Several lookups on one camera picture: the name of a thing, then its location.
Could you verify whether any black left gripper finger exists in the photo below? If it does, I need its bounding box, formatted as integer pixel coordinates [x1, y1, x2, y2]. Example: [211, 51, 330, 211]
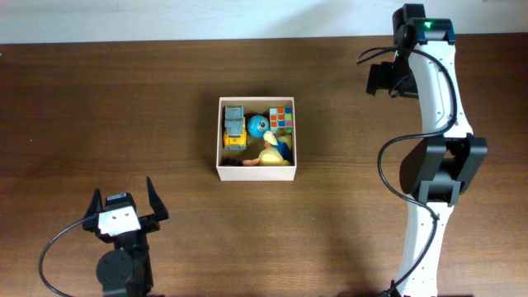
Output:
[84, 188, 103, 219]
[146, 177, 169, 220]

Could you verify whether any black round knob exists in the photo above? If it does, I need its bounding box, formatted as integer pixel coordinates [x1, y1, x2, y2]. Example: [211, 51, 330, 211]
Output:
[221, 158, 243, 167]

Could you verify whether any yellow grey toy dump truck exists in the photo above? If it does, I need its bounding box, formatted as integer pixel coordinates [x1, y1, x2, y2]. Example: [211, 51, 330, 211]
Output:
[224, 106, 248, 151]

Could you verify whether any multicoloured puzzle cube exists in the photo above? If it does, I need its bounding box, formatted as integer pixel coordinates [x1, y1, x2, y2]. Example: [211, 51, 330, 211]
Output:
[269, 107, 294, 134]

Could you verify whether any blue number ten ball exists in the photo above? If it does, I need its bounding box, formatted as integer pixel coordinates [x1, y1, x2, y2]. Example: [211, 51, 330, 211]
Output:
[247, 115, 270, 139]

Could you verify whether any yellow plush duck toy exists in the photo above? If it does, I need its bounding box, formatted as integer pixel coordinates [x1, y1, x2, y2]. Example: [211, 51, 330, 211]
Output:
[242, 131, 293, 167]

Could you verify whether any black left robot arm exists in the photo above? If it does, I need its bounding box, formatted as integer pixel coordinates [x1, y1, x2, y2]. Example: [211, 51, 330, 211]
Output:
[82, 177, 169, 297]

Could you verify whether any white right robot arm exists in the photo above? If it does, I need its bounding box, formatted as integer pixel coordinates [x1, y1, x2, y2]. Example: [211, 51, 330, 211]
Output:
[356, 3, 488, 296]

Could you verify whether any pink open box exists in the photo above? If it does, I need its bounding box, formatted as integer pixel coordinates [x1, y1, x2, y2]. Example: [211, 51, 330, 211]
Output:
[216, 97, 297, 182]

